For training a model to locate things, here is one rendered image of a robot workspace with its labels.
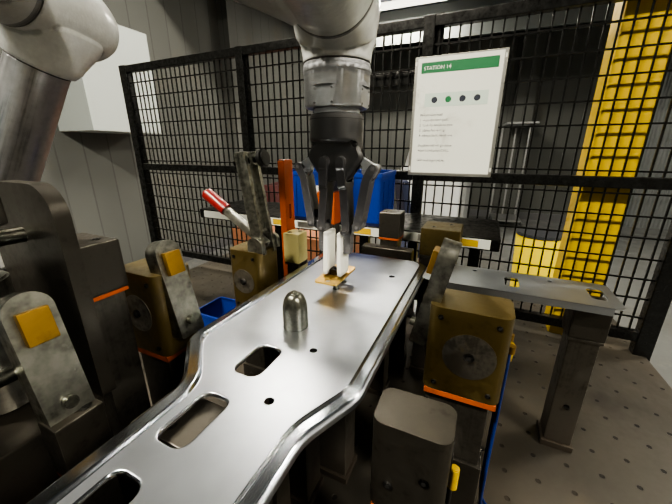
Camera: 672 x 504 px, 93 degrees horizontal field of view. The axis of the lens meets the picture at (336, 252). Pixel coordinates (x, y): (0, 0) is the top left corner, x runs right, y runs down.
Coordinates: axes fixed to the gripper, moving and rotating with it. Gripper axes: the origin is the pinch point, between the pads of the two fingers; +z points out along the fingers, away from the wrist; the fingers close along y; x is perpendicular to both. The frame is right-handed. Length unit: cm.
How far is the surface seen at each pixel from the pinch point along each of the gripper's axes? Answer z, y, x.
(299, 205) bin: 0.3, -28.0, 35.3
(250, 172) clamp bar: -11.8, -14.9, -1.1
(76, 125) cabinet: -30, -253, 101
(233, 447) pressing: 6.3, 5.1, -29.8
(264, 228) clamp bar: -2.0, -14.5, 1.1
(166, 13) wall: -137, -280, 216
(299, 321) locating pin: 4.9, 1.2, -13.6
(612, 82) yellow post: -30, 44, 58
